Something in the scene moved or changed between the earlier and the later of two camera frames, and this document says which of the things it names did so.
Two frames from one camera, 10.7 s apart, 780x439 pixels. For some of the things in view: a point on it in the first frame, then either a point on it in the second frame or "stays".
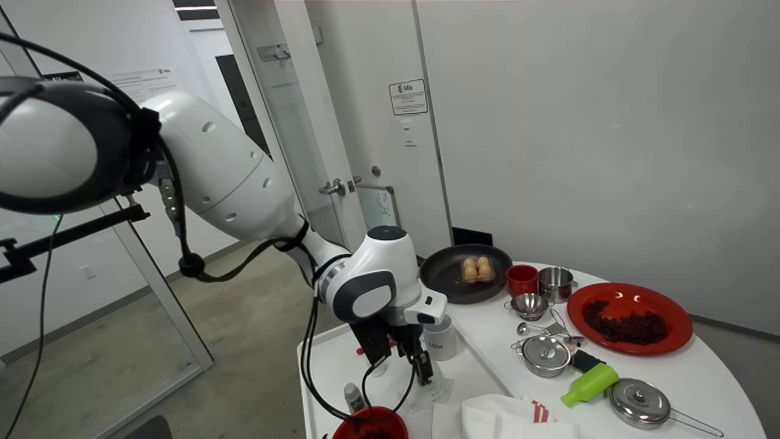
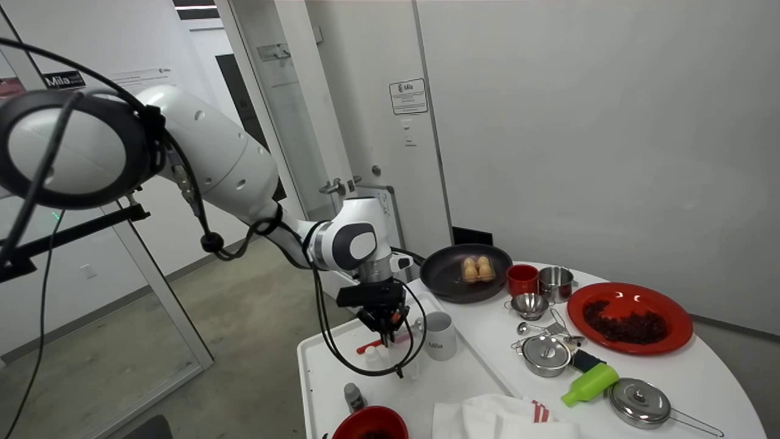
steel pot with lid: (547, 354) stays
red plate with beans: (627, 317) stays
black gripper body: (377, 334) → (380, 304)
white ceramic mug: (445, 339) stays
